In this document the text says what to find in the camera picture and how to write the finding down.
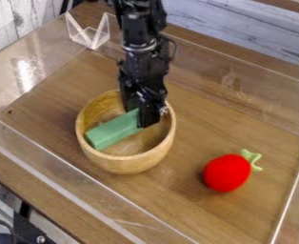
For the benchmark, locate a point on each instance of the black clamp with cable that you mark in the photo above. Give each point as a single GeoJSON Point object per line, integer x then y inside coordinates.
{"type": "Point", "coordinates": [20, 231]}

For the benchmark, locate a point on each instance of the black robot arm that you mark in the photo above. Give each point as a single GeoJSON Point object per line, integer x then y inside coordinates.
{"type": "Point", "coordinates": [143, 20]}

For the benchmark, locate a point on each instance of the red plush strawberry toy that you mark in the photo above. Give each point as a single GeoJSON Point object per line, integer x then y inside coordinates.
{"type": "Point", "coordinates": [227, 172]}

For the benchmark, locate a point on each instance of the clear acrylic tray wall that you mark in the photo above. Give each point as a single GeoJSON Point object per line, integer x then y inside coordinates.
{"type": "Point", "coordinates": [95, 214]}

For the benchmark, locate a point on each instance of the green rectangular block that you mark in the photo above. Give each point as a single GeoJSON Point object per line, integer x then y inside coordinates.
{"type": "Point", "coordinates": [113, 131]}

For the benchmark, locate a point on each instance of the brown wooden bowl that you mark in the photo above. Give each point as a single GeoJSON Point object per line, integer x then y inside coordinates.
{"type": "Point", "coordinates": [141, 150]}

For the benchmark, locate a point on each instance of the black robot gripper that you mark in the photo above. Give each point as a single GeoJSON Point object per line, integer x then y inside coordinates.
{"type": "Point", "coordinates": [143, 70]}

